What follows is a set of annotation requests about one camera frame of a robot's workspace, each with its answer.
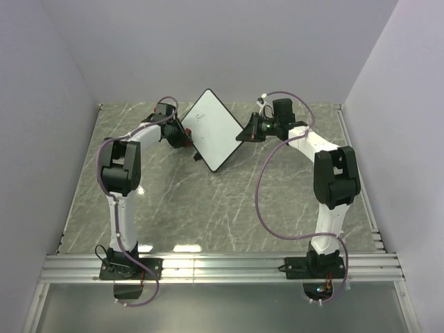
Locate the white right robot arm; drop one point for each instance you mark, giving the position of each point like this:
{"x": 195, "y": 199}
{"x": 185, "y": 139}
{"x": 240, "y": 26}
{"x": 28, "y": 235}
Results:
{"x": 336, "y": 180}

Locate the aluminium rail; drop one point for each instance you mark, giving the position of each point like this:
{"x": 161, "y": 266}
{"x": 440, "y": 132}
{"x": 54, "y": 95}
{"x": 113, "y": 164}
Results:
{"x": 376, "y": 235}
{"x": 198, "y": 268}

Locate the aluminium right side rail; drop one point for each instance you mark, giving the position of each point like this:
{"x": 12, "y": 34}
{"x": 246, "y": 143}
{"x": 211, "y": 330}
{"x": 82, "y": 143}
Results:
{"x": 376, "y": 235}

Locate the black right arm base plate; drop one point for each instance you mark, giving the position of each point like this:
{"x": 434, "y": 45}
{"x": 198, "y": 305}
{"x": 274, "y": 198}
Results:
{"x": 304, "y": 268}

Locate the aluminium front rail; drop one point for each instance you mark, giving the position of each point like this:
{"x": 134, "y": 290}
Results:
{"x": 198, "y": 268}

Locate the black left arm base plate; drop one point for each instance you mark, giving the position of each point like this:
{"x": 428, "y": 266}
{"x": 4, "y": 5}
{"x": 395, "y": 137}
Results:
{"x": 112, "y": 272}

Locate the small white whiteboard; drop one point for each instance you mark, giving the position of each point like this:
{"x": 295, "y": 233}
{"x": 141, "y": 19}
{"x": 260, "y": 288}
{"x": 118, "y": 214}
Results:
{"x": 213, "y": 129}

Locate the red bone-shaped eraser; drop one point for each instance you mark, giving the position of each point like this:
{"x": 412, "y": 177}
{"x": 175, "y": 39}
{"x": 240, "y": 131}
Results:
{"x": 189, "y": 139}

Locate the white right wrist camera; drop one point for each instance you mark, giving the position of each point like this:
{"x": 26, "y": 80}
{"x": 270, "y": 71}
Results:
{"x": 262, "y": 102}

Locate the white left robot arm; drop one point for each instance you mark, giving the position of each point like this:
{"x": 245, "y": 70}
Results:
{"x": 119, "y": 171}

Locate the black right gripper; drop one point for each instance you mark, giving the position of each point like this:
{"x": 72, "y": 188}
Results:
{"x": 250, "y": 132}

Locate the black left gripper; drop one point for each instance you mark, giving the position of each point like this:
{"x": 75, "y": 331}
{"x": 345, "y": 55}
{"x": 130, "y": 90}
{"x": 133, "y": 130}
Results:
{"x": 178, "y": 142}

